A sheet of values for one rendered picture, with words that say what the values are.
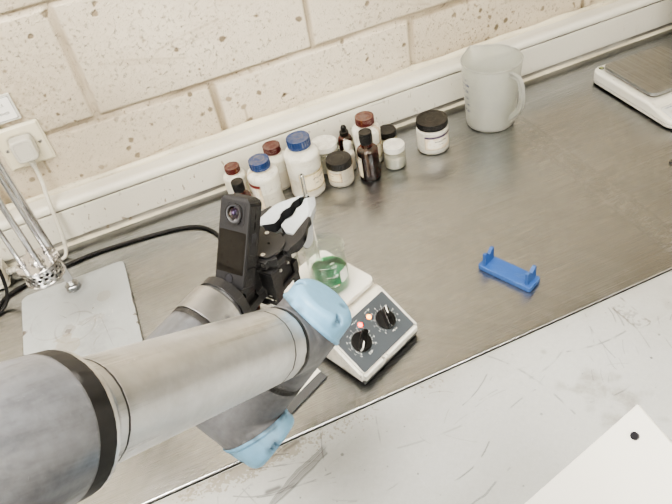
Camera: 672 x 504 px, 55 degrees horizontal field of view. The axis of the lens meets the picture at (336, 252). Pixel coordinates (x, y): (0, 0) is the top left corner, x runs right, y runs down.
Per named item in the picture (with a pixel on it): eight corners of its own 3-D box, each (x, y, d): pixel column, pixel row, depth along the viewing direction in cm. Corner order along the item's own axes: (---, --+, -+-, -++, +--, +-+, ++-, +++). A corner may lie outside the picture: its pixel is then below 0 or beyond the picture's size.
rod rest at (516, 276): (540, 281, 106) (542, 265, 104) (529, 293, 105) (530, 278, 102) (488, 257, 112) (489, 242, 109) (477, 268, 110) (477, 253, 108)
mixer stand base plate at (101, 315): (151, 373, 104) (149, 369, 103) (28, 423, 100) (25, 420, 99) (125, 262, 125) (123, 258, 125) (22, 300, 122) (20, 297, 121)
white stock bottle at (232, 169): (240, 208, 133) (229, 175, 127) (226, 201, 135) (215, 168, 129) (257, 196, 135) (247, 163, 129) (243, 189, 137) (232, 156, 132)
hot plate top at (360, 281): (376, 281, 101) (375, 277, 100) (323, 328, 95) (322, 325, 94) (322, 251, 107) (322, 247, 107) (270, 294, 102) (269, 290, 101)
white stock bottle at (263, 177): (284, 192, 134) (273, 147, 127) (287, 211, 130) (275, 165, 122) (255, 198, 134) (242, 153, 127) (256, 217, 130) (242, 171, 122)
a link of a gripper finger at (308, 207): (317, 222, 94) (281, 262, 88) (310, 190, 90) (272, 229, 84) (335, 228, 92) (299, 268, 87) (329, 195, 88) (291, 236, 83)
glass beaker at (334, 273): (348, 267, 103) (341, 228, 97) (355, 295, 98) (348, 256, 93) (306, 276, 103) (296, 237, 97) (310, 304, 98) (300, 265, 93)
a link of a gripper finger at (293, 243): (292, 220, 88) (255, 259, 83) (290, 210, 87) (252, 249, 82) (321, 228, 86) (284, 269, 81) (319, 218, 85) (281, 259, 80)
